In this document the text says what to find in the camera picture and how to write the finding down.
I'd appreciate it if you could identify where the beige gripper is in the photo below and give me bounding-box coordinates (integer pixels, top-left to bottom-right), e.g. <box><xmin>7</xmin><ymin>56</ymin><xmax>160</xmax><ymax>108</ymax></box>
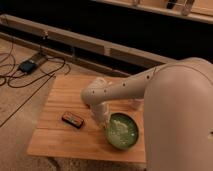
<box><xmin>91</xmin><ymin>102</ymin><xmax>111</xmax><ymax>129</ymax></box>

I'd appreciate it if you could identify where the green ceramic bowl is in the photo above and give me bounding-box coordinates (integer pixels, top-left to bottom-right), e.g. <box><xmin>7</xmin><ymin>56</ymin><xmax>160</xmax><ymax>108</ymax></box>
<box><xmin>106</xmin><ymin>113</ymin><xmax>139</xmax><ymax>150</ymax></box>

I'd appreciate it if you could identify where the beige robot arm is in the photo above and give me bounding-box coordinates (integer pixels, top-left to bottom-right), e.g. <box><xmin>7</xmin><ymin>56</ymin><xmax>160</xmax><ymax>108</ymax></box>
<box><xmin>81</xmin><ymin>58</ymin><xmax>213</xmax><ymax>171</ymax></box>

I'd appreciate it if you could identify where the dark rectangular snack box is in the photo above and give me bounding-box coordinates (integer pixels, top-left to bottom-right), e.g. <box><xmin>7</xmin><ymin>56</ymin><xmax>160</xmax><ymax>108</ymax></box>
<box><xmin>62</xmin><ymin>111</ymin><xmax>84</xmax><ymax>129</ymax></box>

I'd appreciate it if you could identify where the small wooden table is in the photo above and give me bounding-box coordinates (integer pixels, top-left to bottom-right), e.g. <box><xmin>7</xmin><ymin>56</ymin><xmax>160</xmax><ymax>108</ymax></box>
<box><xmin>27</xmin><ymin>75</ymin><xmax>146</xmax><ymax>163</ymax></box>

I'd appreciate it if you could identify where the translucent plastic cup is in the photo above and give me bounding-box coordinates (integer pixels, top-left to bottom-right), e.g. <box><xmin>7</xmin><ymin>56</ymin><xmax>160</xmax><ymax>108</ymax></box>
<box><xmin>130</xmin><ymin>99</ymin><xmax>143</xmax><ymax>110</ymax></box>

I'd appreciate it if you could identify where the black power adapter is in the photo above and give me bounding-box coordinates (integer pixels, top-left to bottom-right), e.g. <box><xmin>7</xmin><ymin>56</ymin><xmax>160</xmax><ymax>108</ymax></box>
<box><xmin>18</xmin><ymin>60</ymin><xmax>36</xmax><ymax>74</ymax></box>

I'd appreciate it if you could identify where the long wooden beam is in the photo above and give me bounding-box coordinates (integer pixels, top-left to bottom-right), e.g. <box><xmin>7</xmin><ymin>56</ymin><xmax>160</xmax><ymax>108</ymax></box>
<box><xmin>0</xmin><ymin>14</ymin><xmax>175</xmax><ymax>67</ymax></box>

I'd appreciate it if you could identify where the black floor cable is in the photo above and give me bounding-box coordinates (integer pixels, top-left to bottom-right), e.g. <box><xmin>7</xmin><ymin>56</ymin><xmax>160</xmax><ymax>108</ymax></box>
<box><xmin>0</xmin><ymin>39</ymin><xmax>72</xmax><ymax>128</ymax></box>

